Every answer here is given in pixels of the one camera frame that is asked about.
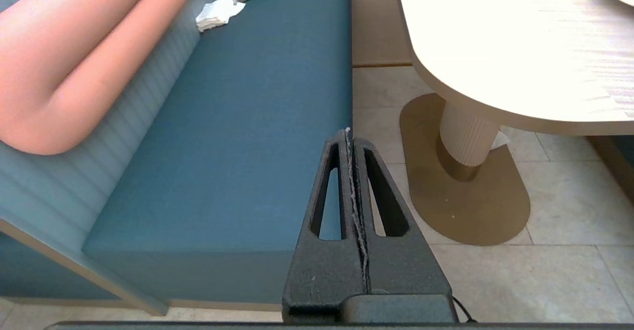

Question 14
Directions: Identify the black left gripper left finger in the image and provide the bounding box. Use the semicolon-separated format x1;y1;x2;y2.
282;129;369;321

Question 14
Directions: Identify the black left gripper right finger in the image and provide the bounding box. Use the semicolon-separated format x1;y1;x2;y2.
353;137;454;297

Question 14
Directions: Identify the teal bench with snack bag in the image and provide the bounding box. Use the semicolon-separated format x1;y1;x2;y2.
0;0;353;317

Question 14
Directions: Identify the white crumpled tissue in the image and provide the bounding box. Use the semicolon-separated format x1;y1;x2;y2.
195;0;246;33

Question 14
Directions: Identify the pink bolster cushion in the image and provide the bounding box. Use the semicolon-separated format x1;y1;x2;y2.
0;0;209;155

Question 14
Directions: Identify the table pedestal leg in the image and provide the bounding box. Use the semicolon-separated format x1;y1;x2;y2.
400;93;531;246

